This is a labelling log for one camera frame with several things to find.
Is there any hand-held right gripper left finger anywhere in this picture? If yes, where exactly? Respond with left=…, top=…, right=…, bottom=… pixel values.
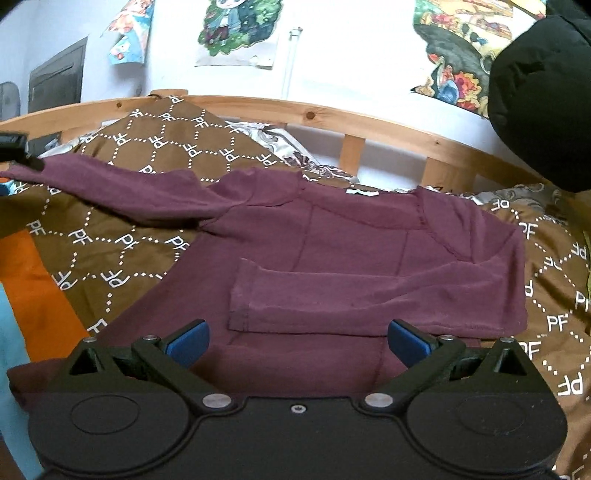
left=59, top=319, right=230, bottom=415

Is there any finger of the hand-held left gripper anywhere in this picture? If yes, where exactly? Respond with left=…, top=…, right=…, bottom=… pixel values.
left=0, top=132, right=46, bottom=168

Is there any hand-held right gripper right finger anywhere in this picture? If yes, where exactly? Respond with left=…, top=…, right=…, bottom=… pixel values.
left=359, top=319, right=539, bottom=414

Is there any maroon long-sleeve shirt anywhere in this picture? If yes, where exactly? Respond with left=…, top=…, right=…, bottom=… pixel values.
left=0, top=154, right=530, bottom=412

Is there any brown printed blanket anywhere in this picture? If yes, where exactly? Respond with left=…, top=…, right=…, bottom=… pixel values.
left=0, top=95, right=591, bottom=480

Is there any black puffy jacket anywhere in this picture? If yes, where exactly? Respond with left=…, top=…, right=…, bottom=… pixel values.
left=488, top=0, right=591, bottom=193

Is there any dark grey wall panel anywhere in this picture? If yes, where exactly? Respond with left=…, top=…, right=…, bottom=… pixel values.
left=28, top=36, right=89, bottom=115

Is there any small colourful wall poster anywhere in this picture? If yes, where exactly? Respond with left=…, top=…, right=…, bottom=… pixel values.
left=106, top=0, right=154, bottom=66

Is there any wooden bed frame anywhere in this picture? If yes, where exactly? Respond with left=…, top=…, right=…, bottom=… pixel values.
left=0, top=88, right=591, bottom=217

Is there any cartoon figure wall poster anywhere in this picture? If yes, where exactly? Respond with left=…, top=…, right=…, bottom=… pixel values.
left=194, top=0, right=283, bottom=71

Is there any white wall pipe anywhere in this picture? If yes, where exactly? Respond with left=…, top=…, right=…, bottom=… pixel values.
left=283, top=27, right=304, bottom=100

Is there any large colourful wall poster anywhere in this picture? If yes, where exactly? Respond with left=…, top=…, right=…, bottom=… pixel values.
left=410, top=0, right=552, bottom=118

